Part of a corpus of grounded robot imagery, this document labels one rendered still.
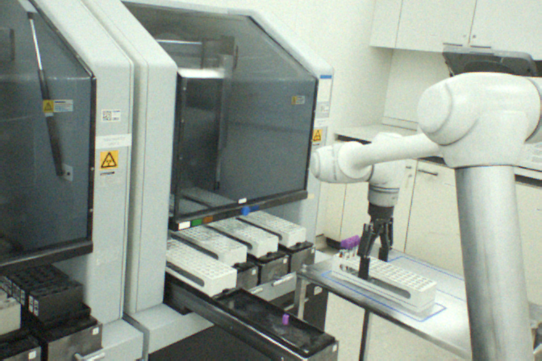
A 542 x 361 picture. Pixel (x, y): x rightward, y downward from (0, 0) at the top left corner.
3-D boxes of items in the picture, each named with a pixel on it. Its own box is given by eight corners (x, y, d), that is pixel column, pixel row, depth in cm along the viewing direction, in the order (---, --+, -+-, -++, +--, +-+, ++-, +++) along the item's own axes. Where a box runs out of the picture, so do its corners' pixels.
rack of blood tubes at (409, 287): (330, 274, 177) (332, 255, 176) (348, 266, 185) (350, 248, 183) (419, 313, 158) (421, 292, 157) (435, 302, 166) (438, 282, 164)
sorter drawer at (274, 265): (136, 225, 229) (137, 203, 227) (164, 218, 239) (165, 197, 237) (269, 291, 181) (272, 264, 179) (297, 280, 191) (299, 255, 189)
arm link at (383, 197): (406, 186, 167) (402, 205, 169) (378, 179, 173) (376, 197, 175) (389, 190, 161) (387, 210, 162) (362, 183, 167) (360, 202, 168)
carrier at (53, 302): (78, 304, 146) (80, 282, 145) (83, 307, 145) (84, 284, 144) (32, 319, 138) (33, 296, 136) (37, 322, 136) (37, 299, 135)
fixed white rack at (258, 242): (198, 234, 206) (199, 217, 204) (218, 228, 213) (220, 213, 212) (257, 261, 186) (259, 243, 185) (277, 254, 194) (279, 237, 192)
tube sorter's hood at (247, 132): (79, 188, 194) (81, -7, 181) (213, 168, 238) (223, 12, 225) (175, 233, 161) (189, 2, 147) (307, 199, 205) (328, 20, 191)
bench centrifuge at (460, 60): (412, 145, 370) (428, 44, 356) (457, 139, 413) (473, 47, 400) (499, 164, 332) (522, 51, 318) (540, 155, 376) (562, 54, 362)
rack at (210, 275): (146, 264, 176) (147, 246, 175) (172, 257, 184) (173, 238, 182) (210, 300, 157) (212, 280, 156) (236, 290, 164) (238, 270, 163)
